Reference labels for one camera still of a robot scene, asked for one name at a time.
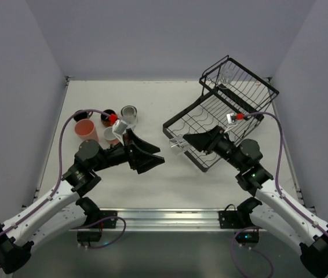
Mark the salmon pink mug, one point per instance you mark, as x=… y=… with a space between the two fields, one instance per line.
x=110 y=136

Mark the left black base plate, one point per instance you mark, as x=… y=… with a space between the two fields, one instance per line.
x=102 y=219

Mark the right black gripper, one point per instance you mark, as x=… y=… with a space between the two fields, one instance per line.
x=214 y=139

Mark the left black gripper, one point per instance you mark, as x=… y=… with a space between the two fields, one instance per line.
x=132 y=153

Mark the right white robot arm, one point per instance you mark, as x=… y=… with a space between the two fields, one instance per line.
x=273 y=208

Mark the left black controller box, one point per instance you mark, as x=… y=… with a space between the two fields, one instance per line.
x=88 y=237

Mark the orange ceramic mug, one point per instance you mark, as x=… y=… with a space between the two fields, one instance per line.
x=108 y=117

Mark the right black controller box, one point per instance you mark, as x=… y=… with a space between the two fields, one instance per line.
x=248 y=237

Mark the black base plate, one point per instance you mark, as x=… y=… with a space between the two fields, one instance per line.
x=234 y=219
x=102 y=219

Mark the pink tall tumbler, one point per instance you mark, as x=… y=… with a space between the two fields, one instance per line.
x=86 y=130

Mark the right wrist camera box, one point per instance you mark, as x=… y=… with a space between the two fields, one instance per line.
x=231 y=122

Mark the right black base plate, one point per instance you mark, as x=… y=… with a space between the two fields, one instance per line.
x=234 y=219

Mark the white brown ceramic cup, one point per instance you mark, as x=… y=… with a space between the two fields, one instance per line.
x=135 y=116

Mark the black controller box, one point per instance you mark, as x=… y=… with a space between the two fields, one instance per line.
x=248 y=237
x=88 y=237

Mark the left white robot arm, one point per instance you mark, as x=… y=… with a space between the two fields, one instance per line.
x=65 y=206

